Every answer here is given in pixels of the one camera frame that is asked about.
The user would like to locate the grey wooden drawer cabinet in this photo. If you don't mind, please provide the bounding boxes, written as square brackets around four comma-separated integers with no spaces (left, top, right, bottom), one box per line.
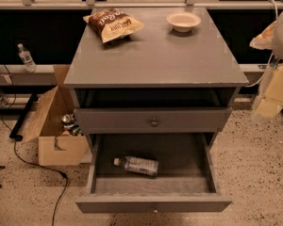
[63,7,250,140]

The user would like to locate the round metal drawer knob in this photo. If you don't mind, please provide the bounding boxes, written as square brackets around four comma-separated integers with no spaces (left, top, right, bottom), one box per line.
[150,120,158,127]

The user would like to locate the black metal table leg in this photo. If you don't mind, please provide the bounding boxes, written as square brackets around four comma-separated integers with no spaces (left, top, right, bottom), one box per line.
[9,93,38,141]

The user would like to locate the clear water bottle on ledge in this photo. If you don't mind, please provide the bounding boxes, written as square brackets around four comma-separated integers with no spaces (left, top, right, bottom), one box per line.
[18,43,36,73]

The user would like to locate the white paper bowl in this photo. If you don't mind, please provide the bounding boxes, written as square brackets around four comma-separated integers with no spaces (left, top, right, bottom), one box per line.
[166,11,201,33]

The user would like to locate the open grey lower drawer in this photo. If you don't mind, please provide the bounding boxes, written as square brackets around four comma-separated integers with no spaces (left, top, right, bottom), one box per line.
[76,133,232,213]

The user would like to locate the brown chip bag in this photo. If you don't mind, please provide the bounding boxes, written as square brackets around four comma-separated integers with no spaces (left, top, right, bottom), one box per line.
[83,8,144,43]

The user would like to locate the black floor cable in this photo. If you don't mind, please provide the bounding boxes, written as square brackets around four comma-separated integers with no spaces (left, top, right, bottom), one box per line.
[0,38,69,226]

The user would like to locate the clear blue plastic bottle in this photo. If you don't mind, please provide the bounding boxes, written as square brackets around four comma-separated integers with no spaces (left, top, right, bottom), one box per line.
[113,156,158,176]

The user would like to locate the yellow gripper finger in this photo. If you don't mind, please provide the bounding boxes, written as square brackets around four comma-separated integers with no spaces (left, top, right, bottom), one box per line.
[252,64,283,123]
[249,22,276,50]

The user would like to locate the closed grey upper drawer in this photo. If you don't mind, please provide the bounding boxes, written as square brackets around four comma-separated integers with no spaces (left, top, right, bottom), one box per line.
[75,107,232,134]

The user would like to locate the metal cans in box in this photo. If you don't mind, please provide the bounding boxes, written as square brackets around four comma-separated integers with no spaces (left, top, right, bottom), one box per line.
[61,114,82,137]

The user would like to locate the open cardboard box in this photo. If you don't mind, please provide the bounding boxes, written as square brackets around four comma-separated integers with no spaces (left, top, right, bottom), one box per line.
[22,65,92,166]

